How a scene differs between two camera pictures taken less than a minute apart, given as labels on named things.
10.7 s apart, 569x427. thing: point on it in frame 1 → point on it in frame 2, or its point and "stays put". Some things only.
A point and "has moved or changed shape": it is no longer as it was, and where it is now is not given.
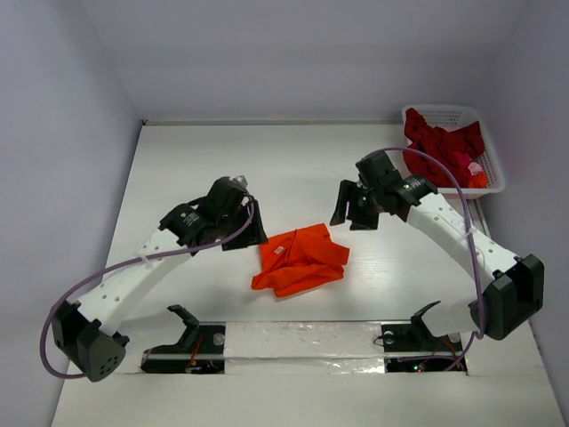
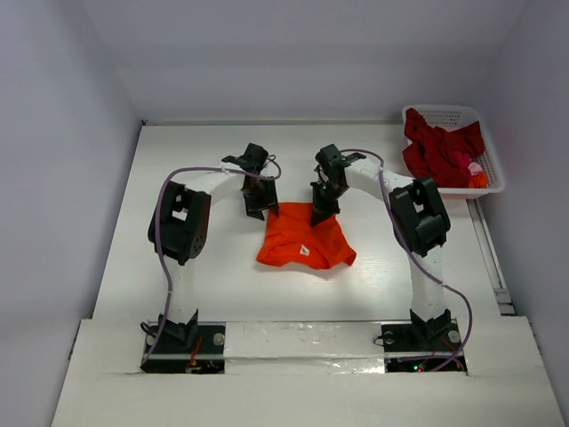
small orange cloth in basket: [478, 181] stays put
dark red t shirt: [442, 144] stays put
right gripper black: [356, 205] → [326, 205]
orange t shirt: [296, 261] has moved or changed shape
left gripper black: [254, 236] → [255, 208]
